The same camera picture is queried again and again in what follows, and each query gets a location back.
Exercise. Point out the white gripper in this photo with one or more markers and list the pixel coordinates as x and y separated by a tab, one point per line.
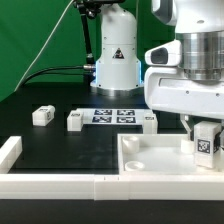
166	88

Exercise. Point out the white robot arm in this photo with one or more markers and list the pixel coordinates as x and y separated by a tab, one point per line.
185	72

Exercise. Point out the white U-shaped obstacle fence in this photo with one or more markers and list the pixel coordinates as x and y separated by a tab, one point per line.
102	187

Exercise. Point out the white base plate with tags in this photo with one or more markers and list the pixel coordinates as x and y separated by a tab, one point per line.
95	116

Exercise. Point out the black camera stand pole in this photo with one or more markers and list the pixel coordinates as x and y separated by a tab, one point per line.
89	9

